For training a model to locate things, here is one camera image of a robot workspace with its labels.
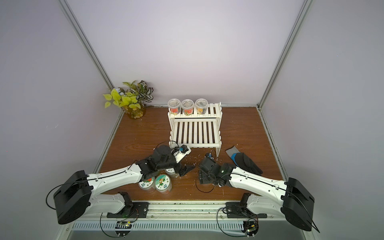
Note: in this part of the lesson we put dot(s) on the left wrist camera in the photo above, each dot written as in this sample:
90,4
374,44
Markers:
181,152

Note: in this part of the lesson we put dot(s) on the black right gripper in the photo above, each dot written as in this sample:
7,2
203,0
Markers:
204,172

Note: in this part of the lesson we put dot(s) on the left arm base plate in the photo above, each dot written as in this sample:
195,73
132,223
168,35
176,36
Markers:
134,210

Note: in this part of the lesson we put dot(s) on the clear seed container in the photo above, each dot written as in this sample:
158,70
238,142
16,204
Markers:
187,107
201,106

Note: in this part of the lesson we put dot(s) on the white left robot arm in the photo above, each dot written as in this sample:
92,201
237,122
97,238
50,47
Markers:
84,194

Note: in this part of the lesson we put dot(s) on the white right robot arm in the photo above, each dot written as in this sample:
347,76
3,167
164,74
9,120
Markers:
291,198

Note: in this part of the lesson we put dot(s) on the jar with orange flower lid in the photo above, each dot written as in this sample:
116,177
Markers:
163,184

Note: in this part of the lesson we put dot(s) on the right controller board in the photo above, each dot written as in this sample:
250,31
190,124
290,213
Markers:
251,227

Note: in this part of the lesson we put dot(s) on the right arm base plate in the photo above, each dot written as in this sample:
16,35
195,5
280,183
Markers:
235,210

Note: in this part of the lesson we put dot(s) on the white wooden slatted shelf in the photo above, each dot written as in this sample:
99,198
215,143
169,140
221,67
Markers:
197,131

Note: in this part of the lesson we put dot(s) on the controller board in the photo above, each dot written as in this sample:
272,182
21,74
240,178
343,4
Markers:
251,227
123,228

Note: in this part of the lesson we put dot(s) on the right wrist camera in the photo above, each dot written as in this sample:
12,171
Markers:
209,155

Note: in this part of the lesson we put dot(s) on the clear container red seeds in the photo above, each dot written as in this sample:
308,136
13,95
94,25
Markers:
174,106

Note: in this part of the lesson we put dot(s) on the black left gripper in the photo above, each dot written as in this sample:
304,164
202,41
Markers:
186,169

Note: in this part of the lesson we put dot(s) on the jar with strawberry lid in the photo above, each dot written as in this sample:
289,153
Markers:
148,185

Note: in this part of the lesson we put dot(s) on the aluminium front rail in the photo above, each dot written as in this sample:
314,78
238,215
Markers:
256,204

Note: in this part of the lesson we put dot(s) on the left controller board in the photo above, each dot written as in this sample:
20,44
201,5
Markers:
123,228

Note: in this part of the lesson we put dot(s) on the green potted plant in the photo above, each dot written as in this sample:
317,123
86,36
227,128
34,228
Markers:
132,100

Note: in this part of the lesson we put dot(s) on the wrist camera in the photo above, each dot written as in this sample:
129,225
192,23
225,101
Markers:
181,152
209,155

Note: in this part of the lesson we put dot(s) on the black blue garden glove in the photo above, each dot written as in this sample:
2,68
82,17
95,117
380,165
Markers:
244,162

